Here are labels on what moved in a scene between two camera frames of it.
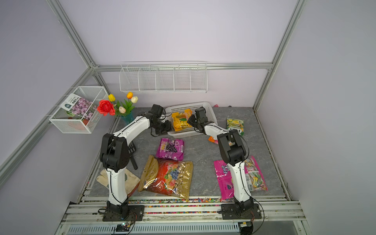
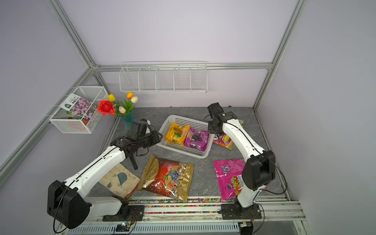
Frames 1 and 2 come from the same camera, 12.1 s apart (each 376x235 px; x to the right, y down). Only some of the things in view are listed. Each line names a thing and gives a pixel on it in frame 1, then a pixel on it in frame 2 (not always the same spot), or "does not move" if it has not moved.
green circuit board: [123, 227] does not move
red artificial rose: [105, 106] does not move
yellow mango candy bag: [180, 119] → [177, 133]
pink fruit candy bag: [225, 179] does not move
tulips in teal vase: [124, 110] does not move
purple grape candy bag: [171, 148] → [197, 139]
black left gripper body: [162, 127] → [149, 140]
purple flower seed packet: [80, 106] does not move
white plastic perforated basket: [169, 109] → [188, 150]
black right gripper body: [194, 120] → [211, 127]
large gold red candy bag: [168, 177] does not move
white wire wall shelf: [163, 77] does not move
